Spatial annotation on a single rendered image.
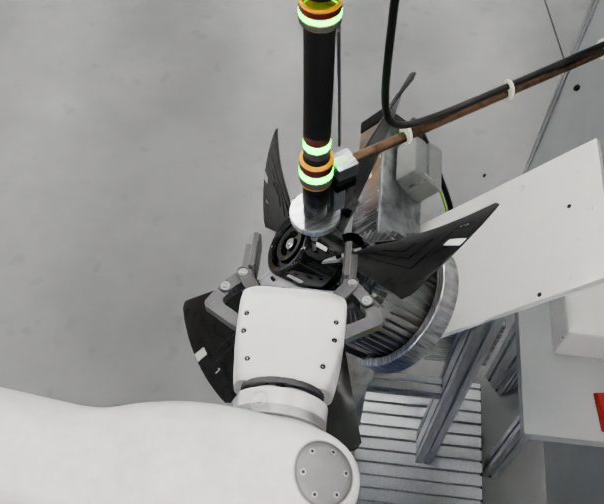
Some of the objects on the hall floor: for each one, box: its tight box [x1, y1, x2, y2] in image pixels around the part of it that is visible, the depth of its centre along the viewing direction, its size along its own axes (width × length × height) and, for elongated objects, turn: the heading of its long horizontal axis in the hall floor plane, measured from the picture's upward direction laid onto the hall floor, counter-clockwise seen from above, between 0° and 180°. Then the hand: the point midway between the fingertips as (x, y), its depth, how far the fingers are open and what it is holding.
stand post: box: [415, 316, 507, 465], centre depth 180 cm, size 4×9×115 cm, turn 174°
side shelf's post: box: [483, 415, 528, 478], centre depth 192 cm, size 4×4×83 cm
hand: (302, 252), depth 74 cm, fingers open, 8 cm apart
